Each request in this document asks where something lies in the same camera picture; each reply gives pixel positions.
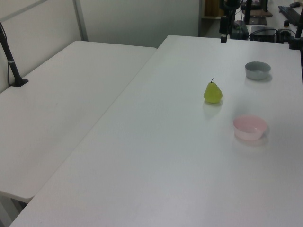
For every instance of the black computer mouse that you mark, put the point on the black computer mouse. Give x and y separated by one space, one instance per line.
294 4

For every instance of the white side table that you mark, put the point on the white side table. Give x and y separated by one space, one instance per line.
59 113

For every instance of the black camera stand pole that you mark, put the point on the black camera stand pole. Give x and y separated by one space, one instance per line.
10 63

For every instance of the grey device box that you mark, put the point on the grey device box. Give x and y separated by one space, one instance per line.
240 30

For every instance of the grey plastic bowl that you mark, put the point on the grey plastic bowl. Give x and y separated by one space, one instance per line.
256 72

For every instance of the black table clamp stand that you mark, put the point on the black table clamp stand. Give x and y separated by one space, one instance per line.
294 42

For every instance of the grey metal partition post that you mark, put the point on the grey metal partition post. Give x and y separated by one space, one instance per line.
80 20

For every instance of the light wooden cabinet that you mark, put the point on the light wooden cabinet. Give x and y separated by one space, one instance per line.
211 8

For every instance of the black monitor stand pole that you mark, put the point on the black monitor stand pole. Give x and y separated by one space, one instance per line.
248 11

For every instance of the black keyboard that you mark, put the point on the black keyboard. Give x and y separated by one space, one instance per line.
291 15

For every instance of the dark robot gripper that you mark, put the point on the dark robot gripper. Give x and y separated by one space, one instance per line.
223 24

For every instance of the black flat tray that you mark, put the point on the black flat tray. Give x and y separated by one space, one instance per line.
258 20

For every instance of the pink plastic bowl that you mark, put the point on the pink plastic bowl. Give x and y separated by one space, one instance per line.
248 128

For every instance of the yellow-green pear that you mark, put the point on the yellow-green pear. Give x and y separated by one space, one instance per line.
213 94

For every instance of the black electronics box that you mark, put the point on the black electronics box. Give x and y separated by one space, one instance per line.
262 34

